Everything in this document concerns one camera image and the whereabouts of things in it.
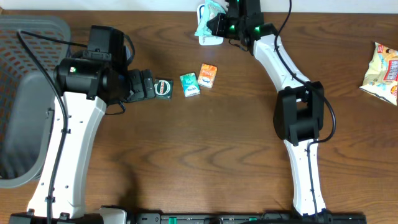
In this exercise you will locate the orange tissue pack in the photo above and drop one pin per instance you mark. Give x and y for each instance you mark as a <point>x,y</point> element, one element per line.
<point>207,75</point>

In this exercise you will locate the teal wrapper pack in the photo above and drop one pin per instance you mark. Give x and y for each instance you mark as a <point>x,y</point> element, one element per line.
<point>210,11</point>

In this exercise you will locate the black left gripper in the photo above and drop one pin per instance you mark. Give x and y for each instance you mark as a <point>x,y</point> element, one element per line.
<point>137,78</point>

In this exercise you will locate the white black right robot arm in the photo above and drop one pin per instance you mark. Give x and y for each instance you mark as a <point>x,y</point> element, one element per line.
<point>299,109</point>

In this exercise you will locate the grey plastic mesh basket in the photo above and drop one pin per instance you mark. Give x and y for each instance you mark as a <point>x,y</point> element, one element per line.
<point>27,100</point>

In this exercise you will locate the white barcode scanner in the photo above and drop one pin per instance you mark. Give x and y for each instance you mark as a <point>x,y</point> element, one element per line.
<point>203,40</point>

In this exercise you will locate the green Zam-Buk box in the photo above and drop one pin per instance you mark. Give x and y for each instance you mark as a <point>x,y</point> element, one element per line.
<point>163,88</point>

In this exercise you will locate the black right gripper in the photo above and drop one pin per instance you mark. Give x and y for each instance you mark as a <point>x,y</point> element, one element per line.
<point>216,27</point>

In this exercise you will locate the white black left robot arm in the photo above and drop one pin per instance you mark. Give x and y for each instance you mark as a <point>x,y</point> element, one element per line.
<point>84,87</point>

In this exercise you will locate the white blue snack bag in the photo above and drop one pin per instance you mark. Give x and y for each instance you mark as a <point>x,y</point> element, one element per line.
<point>380,80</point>

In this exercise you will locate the teal tissue pack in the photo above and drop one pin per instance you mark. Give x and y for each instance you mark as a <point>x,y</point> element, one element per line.
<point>189,84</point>

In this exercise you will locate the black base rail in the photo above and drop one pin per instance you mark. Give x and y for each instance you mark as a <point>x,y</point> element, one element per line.
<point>270,217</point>

